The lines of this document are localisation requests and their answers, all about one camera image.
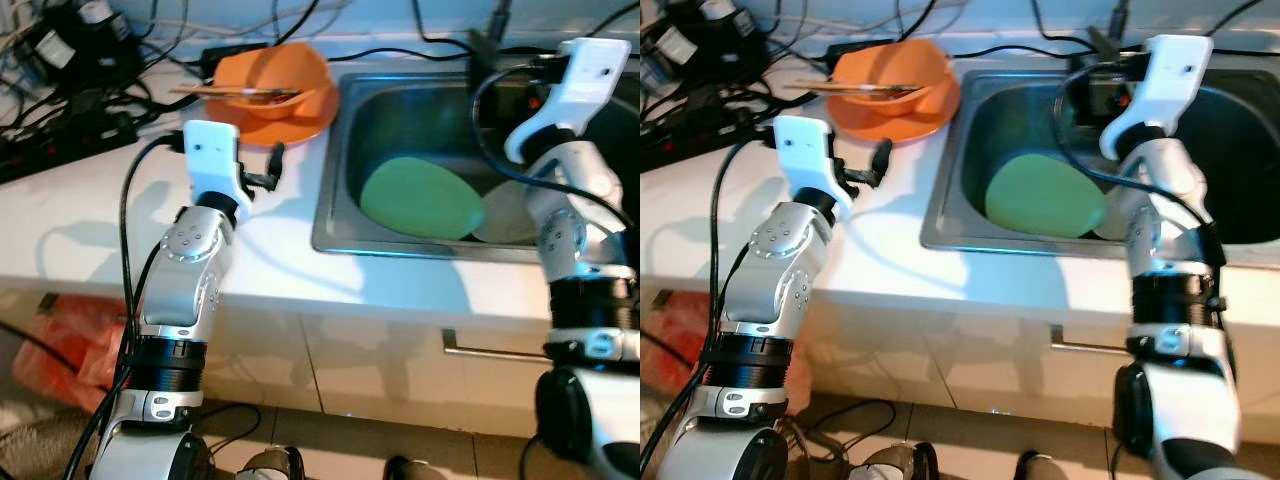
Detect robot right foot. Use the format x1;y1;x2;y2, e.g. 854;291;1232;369
385;455;446;480
1015;450;1077;480

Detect orange plastic plate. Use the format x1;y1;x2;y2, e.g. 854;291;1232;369
838;70;963;144
232;85;339;147

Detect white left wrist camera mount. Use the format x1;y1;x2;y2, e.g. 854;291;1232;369
183;119;253;204
773;115;853;217

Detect red plastic bag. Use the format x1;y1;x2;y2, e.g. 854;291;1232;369
640;298;733;403
12;295;131;411

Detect green plastic plate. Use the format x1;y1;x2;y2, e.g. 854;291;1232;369
359;155;488;241
985;152;1109;239

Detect black power strip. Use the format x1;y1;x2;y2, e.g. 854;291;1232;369
0;108;141;183
640;103;757;173

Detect stainless steel sink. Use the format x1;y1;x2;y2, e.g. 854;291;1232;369
312;68;641;264
920;66;1280;273

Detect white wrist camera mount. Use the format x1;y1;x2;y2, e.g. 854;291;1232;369
773;115;853;217
1100;34;1215;161
505;38;633;166
183;119;253;204

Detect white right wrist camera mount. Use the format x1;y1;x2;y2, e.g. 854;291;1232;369
505;38;633;166
1100;34;1215;161

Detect grey bowl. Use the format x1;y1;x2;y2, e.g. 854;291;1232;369
470;180;546;246
1093;195;1136;242

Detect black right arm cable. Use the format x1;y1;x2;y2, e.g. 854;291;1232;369
1048;60;1229;269
470;60;641;231

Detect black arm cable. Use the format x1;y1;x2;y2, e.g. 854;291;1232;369
470;60;641;231
62;135;191;480
640;133;791;480
1048;60;1229;269

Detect orange plastic bowl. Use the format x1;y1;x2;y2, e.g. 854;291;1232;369
830;40;951;117
215;42;331;123

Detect dark grey faucet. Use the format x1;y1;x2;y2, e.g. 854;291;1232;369
467;0;516;76
1088;0;1136;67

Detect black power adapter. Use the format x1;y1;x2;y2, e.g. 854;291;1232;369
203;42;269;77
828;38;883;63

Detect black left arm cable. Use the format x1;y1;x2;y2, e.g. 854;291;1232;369
640;133;791;480
62;135;191;480

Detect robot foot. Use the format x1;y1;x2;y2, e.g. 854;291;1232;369
235;445;306;480
1015;450;1077;480
860;445;941;480
385;455;446;480

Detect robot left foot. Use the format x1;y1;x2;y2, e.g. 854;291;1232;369
235;445;306;480
860;445;941;480

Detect white base cabinet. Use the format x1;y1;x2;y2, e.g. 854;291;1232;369
640;285;1280;441
0;285;641;419

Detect black charger box white labels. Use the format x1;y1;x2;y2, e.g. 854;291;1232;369
18;0;136;93
645;0;761;87

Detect black wall cable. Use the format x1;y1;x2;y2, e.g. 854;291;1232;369
412;0;473;51
1031;0;1093;51

